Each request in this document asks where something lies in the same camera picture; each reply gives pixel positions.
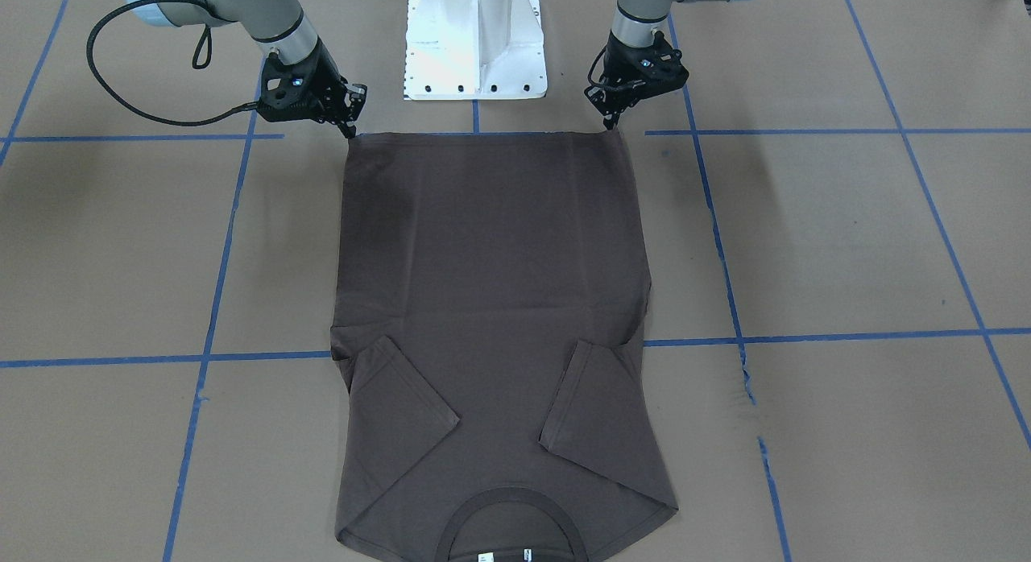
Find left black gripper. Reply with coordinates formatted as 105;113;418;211
585;31;689;130

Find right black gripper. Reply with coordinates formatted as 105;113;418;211
266;39;368;139

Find dark brown t-shirt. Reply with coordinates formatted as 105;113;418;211
330;130;678;561

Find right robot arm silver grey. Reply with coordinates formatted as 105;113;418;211
125;0;367;138

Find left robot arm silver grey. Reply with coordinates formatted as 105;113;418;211
583;0;750;130

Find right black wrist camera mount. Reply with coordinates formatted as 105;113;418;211
257;53;334;122

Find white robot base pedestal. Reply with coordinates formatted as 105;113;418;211
403;0;548;102

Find black braided cable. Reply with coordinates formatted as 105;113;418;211
86;0;263;129

